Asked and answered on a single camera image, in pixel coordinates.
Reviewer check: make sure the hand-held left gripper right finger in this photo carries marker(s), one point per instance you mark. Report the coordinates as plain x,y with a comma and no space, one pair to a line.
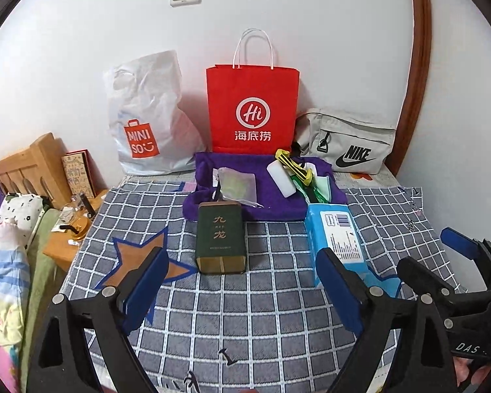
343,290

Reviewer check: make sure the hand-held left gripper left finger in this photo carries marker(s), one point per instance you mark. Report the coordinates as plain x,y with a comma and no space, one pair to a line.
147,282

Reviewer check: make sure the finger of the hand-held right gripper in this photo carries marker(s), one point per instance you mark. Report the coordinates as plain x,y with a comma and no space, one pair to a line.
425,279
458,239

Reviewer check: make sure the white green plastic item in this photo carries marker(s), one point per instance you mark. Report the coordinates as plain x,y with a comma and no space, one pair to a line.
323,188

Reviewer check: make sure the green plastic packet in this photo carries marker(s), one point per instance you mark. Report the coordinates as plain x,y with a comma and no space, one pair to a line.
305,191

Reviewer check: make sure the white sponge block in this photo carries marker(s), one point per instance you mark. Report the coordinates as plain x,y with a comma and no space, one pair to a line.
280,178

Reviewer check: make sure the translucent white mesh pouch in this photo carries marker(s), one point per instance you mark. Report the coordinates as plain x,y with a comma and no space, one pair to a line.
237,186

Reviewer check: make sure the yellow black striped pouch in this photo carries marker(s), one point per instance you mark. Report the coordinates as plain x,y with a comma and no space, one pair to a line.
294,163

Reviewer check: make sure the person's right hand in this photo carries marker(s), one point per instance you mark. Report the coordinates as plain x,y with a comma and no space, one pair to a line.
474,374

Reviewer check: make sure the blue star patch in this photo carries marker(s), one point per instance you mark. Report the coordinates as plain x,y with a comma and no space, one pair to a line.
382,282

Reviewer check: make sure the blue tissue pack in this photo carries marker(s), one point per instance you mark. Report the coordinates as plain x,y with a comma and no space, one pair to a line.
335,233

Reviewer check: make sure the wooden nightstand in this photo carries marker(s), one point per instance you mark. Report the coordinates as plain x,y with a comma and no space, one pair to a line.
71,245

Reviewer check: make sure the dark green tin box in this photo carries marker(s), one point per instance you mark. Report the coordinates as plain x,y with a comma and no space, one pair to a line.
221,237

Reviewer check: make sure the grey checked blanket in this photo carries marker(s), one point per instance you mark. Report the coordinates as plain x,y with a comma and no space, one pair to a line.
249,315

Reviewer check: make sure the clear glass item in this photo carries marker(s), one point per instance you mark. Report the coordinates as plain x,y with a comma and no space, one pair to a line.
80,206

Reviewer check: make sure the green bed sheet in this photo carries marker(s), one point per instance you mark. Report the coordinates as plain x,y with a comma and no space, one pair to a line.
41,262

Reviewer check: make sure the purple towel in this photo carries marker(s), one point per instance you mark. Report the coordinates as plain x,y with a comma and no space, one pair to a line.
270,209

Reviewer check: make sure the patterned book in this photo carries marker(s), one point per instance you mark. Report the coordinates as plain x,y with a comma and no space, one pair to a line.
80,176

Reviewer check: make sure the pastel printed quilt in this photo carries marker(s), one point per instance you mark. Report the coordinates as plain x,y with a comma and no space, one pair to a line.
2,286

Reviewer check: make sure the grey waist bag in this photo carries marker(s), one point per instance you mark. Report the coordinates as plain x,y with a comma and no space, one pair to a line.
347,143

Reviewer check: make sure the white dotted pillow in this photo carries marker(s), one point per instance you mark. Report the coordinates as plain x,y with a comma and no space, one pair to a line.
18,208

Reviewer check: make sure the white plastic shopping bag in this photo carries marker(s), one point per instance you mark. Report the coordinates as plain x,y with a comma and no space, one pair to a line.
151,123

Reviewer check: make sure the light wooden headboard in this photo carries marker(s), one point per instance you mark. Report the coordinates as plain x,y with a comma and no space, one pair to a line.
24,168

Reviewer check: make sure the red paper bag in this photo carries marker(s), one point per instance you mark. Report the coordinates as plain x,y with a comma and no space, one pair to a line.
253,110

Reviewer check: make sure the brown wooden door frame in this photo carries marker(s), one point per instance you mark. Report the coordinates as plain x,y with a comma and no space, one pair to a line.
421,69

